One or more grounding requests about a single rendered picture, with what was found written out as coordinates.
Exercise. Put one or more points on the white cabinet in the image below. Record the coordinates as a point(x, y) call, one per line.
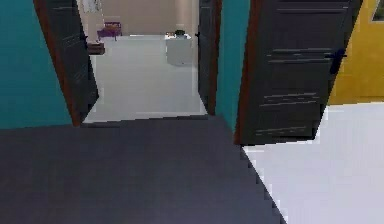
point(179, 50)

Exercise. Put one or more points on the dark plant on cabinet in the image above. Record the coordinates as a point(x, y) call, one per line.
point(179, 32)

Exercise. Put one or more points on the dark grey panelled room door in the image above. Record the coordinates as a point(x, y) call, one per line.
point(293, 76)

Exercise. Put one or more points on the dark brown low box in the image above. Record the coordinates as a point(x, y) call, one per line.
point(96, 48)

